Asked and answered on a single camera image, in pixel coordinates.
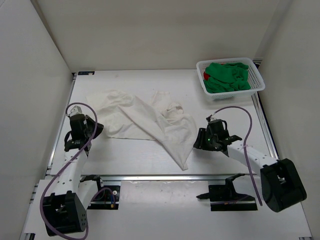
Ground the white t shirt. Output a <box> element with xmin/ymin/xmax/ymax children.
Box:
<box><xmin>86</xmin><ymin>90</ymin><xmax>198</xmax><ymax>171</ymax></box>

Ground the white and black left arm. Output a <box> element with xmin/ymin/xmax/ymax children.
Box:
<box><xmin>40</xmin><ymin>113</ymin><xmax>105</xmax><ymax>237</ymax></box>

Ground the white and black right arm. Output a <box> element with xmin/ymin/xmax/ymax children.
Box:
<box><xmin>193</xmin><ymin>119</ymin><xmax>307</xmax><ymax>213</ymax></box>

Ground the dark blue table label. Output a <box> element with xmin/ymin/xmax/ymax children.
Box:
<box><xmin>77</xmin><ymin>71</ymin><xmax>95</xmax><ymax>76</ymax></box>

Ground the white plastic basket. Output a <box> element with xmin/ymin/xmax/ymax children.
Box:
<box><xmin>196</xmin><ymin>57</ymin><xmax>265</xmax><ymax>101</ymax></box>

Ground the green t shirt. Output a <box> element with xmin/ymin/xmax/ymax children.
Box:
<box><xmin>203</xmin><ymin>62</ymin><xmax>251</xmax><ymax>94</ymax></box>

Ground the red t shirt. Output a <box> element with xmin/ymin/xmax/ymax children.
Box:
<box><xmin>203</xmin><ymin>72</ymin><xmax>210</xmax><ymax>81</ymax></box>

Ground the white front cover board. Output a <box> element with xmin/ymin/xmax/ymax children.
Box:
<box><xmin>21</xmin><ymin>179</ymin><xmax>313</xmax><ymax>240</ymax></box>

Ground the aluminium left table rail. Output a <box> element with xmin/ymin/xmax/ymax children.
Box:
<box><xmin>45</xmin><ymin>72</ymin><xmax>78</xmax><ymax>176</ymax></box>

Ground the aluminium right table rail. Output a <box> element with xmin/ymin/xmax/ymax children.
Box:
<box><xmin>251</xmin><ymin>92</ymin><xmax>279</xmax><ymax>158</ymax></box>

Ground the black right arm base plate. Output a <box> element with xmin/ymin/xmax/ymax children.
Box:
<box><xmin>196</xmin><ymin>173</ymin><xmax>258</xmax><ymax>212</ymax></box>

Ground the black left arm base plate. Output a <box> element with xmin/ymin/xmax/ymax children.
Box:
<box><xmin>78</xmin><ymin>174</ymin><xmax>121</xmax><ymax>210</ymax></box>

